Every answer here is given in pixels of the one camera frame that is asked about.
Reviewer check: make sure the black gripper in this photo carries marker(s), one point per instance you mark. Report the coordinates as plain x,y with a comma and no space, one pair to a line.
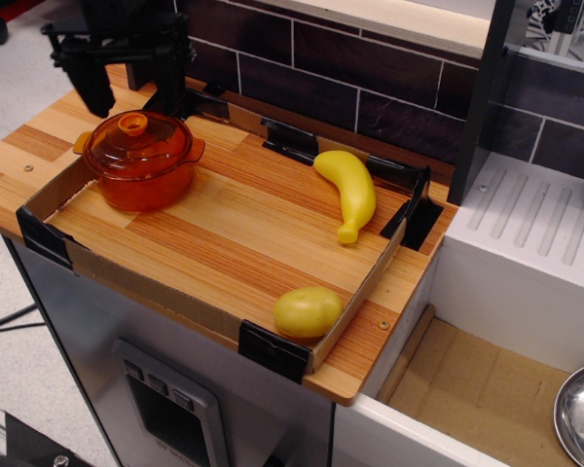
112,32

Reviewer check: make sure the orange transparent pot lid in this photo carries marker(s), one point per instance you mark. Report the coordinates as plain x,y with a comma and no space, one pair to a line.
137,145

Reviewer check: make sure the orange transparent pot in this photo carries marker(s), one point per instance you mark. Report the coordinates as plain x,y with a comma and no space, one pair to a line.
149,194

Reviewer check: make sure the yellow toy banana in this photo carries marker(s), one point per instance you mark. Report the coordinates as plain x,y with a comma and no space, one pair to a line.
356,188

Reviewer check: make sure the yellow toy potato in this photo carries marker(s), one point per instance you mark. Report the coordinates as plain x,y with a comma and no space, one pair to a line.
308,312

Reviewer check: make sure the cardboard fence with black tape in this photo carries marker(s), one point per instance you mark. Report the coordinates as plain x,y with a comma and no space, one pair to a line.
257,221

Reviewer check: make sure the grey toy oven front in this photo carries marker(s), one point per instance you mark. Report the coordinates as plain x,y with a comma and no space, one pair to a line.
182,416

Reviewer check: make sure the white toy sink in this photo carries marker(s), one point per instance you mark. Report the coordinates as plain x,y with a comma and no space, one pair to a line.
470,374

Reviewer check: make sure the silver metal bowl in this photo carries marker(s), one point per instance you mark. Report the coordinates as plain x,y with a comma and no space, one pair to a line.
569,416

